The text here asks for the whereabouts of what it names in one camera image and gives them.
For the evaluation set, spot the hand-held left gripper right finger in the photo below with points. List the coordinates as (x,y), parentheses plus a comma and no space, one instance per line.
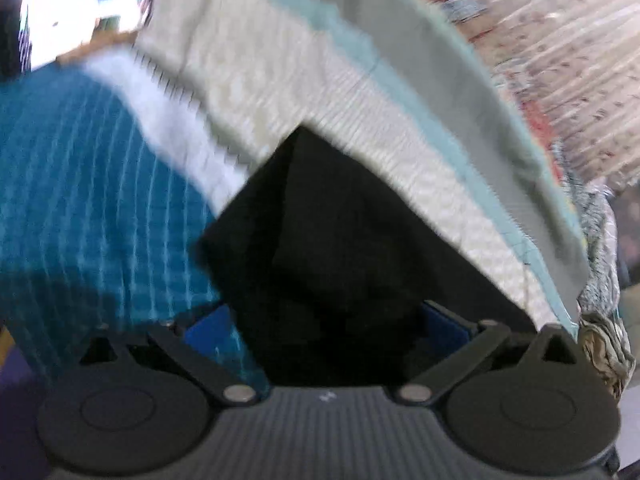
(442,321)

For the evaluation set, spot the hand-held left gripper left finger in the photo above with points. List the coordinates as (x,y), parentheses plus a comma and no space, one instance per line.
(209,331)

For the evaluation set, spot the black pants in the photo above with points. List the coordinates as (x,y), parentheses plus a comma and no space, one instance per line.
(325,235)

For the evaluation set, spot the grey blue floral quilt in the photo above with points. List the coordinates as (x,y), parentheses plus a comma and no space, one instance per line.
(600,270)

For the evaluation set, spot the striped teal grey bedsheet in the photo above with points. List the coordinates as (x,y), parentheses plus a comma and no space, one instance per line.
(300,85)

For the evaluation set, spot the smartphone with brown case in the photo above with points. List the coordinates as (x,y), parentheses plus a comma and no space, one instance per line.
(75,10)

